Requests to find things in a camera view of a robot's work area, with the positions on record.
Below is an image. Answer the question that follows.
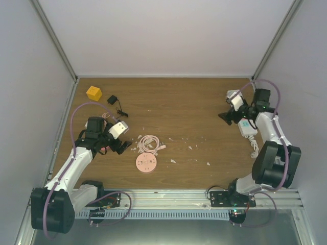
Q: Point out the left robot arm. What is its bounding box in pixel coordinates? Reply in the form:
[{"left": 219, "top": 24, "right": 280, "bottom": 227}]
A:
[{"left": 31, "top": 117, "right": 131, "bottom": 234}]

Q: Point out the black thin adapter cable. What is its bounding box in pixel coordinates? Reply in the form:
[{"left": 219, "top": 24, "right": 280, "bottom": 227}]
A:
[{"left": 114, "top": 101, "right": 129, "bottom": 118}]

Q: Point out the pink round power socket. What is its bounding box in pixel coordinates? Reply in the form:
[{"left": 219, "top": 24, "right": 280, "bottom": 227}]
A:
[{"left": 135, "top": 153, "right": 157, "bottom": 174}]

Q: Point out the slotted cable duct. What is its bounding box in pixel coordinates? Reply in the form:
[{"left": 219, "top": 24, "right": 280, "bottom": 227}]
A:
[{"left": 74, "top": 209, "right": 230, "bottom": 220}]

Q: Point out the black power adapter plug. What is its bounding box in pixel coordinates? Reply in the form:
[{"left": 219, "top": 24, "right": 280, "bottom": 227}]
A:
[{"left": 107, "top": 95, "right": 118, "bottom": 105}]

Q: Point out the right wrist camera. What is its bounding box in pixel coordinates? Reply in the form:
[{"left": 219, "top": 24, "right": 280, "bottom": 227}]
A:
[{"left": 226, "top": 90, "right": 245, "bottom": 112}]

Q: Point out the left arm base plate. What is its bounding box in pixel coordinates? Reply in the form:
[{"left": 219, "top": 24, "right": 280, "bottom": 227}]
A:
[{"left": 87, "top": 190, "right": 121, "bottom": 209}]

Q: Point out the pink square plug adapter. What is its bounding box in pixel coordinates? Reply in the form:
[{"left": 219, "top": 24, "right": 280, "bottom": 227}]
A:
[{"left": 101, "top": 146, "right": 110, "bottom": 151}]

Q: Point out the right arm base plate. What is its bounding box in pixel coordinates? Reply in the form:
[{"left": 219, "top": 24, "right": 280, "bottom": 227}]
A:
[{"left": 209, "top": 190, "right": 256, "bottom": 208}]

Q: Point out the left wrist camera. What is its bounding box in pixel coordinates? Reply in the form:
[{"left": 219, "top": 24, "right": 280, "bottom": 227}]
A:
[{"left": 108, "top": 121, "right": 129, "bottom": 139}]

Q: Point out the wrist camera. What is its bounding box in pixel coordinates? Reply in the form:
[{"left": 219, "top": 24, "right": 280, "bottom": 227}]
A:
[
  {"left": 226, "top": 90, "right": 245, "bottom": 112},
  {"left": 108, "top": 121, "right": 129, "bottom": 139}
]

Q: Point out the pink coiled socket cable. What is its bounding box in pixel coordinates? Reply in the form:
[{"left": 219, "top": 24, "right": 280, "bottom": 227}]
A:
[{"left": 136, "top": 135, "right": 167, "bottom": 155}]

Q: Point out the white power strip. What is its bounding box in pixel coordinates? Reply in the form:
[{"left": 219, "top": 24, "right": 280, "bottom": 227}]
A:
[{"left": 237, "top": 118, "right": 258, "bottom": 137}]

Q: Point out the aluminium mounting rail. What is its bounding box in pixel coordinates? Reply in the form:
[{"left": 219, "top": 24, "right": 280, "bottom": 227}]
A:
[{"left": 28, "top": 188, "right": 305, "bottom": 210}]

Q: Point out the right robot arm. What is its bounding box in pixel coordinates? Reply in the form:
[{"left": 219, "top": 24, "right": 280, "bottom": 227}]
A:
[{"left": 219, "top": 89, "right": 301, "bottom": 207}]

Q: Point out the yellow cube socket adapter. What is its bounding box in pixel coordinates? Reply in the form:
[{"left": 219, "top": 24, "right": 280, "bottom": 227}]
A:
[{"left": 86, "top": 86, "right": 102, "bottom": 102}]

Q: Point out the white coiled strip cable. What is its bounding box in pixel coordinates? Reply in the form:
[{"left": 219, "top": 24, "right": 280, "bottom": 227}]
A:
[{"left": 247, "top": 136, "right": 260, "bottom": 159}]

